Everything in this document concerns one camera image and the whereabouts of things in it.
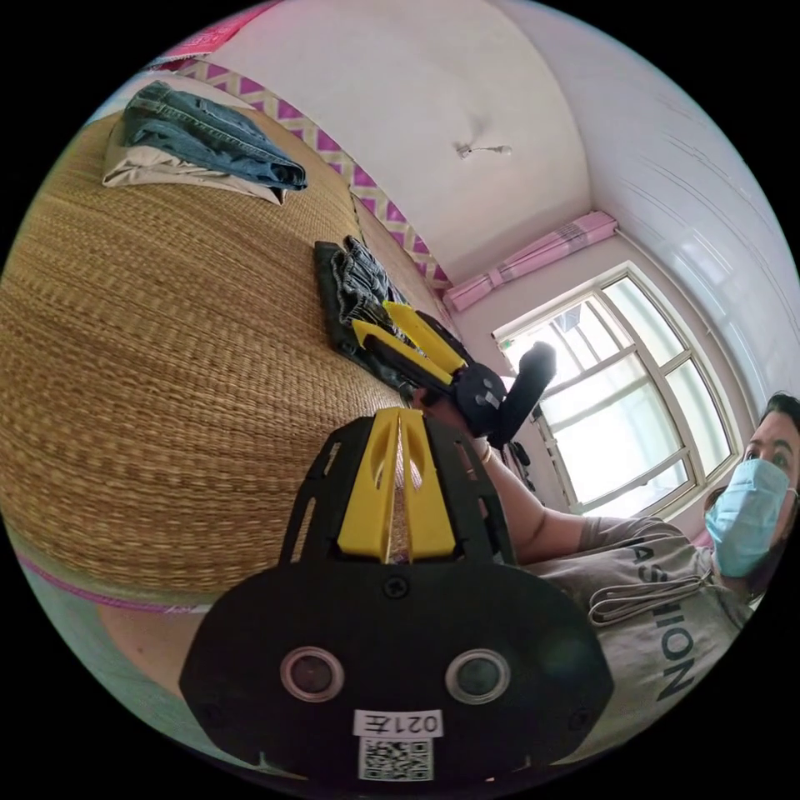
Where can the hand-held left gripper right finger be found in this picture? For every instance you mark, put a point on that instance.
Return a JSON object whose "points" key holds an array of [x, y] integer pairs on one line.
{"points": [[428, 506]]}

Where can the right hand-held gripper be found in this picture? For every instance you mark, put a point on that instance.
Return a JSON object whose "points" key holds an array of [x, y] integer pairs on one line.
{"points": [[481, 400]]}

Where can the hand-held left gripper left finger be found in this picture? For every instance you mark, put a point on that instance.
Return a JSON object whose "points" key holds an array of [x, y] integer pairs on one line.
{"points": [[365, 500]]}

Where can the person's right forearm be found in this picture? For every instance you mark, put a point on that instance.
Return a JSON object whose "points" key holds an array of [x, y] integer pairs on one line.
{"points": [[537, 519]]}

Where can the person's right hand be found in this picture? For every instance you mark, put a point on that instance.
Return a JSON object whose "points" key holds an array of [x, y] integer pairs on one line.
{"points": [[440, 409]]}

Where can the pile of dark clothes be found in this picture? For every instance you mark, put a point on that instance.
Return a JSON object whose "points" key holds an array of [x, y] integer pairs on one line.
{"points": [[350, 281]]}

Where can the pink curtain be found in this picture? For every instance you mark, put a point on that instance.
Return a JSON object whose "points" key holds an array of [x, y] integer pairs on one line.
{"points": [[531, 262]]}

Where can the window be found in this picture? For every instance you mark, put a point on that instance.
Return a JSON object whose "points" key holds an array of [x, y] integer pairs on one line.
{"points": [[625, 425]]}

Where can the bed with woven mat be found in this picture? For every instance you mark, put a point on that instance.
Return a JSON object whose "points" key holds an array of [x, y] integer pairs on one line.
{"points": [[156, 375]]}

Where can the person's body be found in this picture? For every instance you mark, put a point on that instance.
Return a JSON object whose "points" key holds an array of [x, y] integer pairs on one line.
{"points": [[656, 625]]}

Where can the pile of blue beige clothes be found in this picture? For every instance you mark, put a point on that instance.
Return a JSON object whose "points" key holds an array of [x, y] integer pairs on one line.
{"points": [[200, 131]]}

